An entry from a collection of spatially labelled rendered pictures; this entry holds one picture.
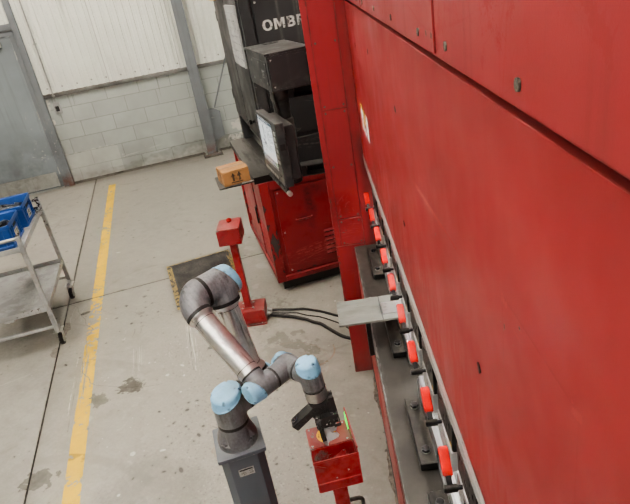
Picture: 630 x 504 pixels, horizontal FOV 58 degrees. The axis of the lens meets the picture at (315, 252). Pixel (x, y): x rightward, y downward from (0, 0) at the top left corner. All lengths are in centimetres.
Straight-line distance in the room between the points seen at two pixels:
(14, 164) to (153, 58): 247
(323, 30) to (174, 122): 622
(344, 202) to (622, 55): 277
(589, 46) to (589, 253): 16
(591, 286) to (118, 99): 855
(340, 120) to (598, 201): 255
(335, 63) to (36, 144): 667
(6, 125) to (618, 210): 885
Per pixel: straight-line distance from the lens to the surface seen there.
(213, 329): 192
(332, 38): 289
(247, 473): 229
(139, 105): 888
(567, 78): 44
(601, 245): 46
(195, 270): 531
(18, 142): 910
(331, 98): 293
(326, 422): 199
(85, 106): 892
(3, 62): 894
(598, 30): 40
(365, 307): 242
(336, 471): 211
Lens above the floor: 230
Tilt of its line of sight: 26 degrees down
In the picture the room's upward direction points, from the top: 10 degrees counter-clockwise
